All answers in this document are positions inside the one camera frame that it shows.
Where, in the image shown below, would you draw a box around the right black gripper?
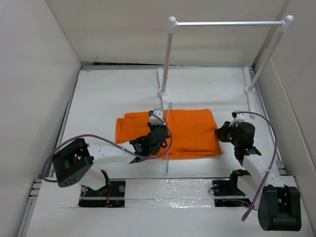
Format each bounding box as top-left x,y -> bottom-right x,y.
215,120 -> 241,147

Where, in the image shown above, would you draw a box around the orange trousers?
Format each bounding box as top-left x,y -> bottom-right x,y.
116,109 -> 222,159

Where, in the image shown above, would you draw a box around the light blue wire hanger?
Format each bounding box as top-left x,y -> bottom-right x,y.
163,101 -> 173,176

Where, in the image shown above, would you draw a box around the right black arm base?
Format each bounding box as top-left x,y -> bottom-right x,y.
208,169 -> 251,207

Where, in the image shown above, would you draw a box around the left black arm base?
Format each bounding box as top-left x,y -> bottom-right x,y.
78,170 -> 126,208

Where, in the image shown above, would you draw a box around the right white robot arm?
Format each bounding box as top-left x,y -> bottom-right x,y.
213,120 -> 302,232

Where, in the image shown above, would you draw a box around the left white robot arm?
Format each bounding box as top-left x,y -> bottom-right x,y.
52,124 -> 172,196

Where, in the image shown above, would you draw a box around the white clothes rack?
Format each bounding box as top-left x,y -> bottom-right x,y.
157,15 -> 294,118

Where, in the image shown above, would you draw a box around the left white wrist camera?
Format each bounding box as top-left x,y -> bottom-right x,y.
149,108 -> 164,125

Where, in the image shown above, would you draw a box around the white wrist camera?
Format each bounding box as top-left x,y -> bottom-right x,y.
229,111 -> 245,127
149,108 -> 164,125

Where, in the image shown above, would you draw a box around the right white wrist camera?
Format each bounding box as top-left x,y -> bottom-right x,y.
229,111 -> 245,127

